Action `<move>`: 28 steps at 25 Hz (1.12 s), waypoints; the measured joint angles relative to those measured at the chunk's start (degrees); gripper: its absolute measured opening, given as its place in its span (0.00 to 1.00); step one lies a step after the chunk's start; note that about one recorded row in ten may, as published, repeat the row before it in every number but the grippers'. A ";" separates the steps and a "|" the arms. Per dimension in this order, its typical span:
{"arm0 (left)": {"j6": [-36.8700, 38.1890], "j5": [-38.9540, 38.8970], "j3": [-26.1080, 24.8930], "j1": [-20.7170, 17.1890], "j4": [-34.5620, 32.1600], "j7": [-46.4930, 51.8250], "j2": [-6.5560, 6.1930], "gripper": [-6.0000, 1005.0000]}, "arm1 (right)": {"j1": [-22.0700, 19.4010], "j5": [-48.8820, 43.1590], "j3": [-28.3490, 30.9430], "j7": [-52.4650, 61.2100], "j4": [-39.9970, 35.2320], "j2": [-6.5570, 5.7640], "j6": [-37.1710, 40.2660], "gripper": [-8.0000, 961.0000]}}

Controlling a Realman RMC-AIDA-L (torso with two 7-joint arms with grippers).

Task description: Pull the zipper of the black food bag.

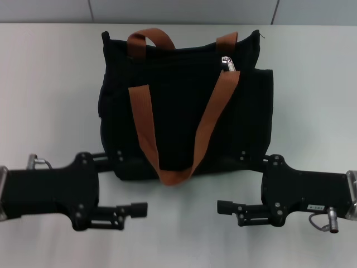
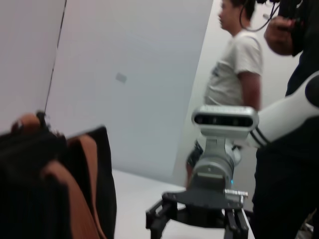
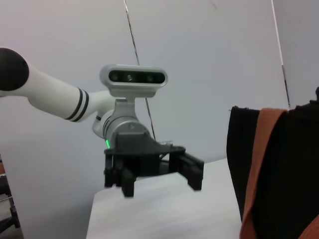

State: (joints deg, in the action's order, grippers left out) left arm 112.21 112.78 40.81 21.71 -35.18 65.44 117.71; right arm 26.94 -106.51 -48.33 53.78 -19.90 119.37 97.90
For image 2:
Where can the black handheld controller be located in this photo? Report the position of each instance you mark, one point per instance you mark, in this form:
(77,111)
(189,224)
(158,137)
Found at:
(289,8)

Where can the operator forearm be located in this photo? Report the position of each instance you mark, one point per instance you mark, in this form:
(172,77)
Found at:
(282,47)

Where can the operator hand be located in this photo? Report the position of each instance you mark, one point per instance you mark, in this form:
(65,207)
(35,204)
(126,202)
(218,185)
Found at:
(279,28)

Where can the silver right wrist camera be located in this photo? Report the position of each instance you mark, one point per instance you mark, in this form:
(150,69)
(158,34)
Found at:
(224,120)

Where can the person in white t-shirt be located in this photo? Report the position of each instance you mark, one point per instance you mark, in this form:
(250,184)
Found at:
(234,62)

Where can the white and silver right arm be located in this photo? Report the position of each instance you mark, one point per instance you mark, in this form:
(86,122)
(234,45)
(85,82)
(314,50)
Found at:
(279,119)

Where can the person in black clothes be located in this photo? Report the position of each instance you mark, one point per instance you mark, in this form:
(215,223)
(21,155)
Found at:
(286,186)

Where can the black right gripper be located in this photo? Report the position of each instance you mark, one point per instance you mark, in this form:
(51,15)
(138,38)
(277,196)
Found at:
(199,199)

